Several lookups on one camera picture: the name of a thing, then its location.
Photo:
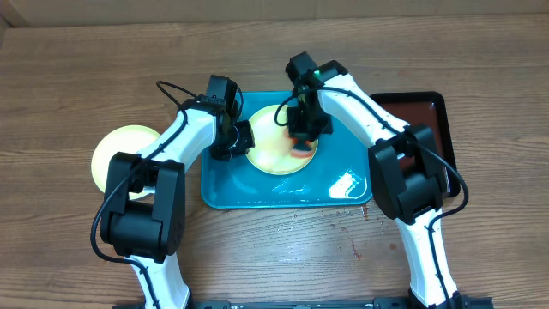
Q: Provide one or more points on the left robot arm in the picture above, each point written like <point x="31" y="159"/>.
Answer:
<point x="141" y="220"/>

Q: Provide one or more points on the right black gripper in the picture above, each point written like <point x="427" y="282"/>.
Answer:
<point x="301" y="130"/>

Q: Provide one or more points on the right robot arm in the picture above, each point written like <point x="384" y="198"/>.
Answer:
<point x="408" y="176"/>

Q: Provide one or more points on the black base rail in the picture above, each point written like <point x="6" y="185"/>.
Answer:
<point x="300" y="304"/>

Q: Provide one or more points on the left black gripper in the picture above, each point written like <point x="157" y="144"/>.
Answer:
<point x="246" y="142"/>

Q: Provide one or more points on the yellow-green plate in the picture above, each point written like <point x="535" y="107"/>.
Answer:
<point x="274" y="151"/>
<point x="128" y="139"/>

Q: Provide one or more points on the teal plastic tray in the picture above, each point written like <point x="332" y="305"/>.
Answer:
<point x="338" y="174"/>

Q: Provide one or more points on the black tray with red water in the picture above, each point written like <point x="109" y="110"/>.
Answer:
<point x="422" y="108"/>

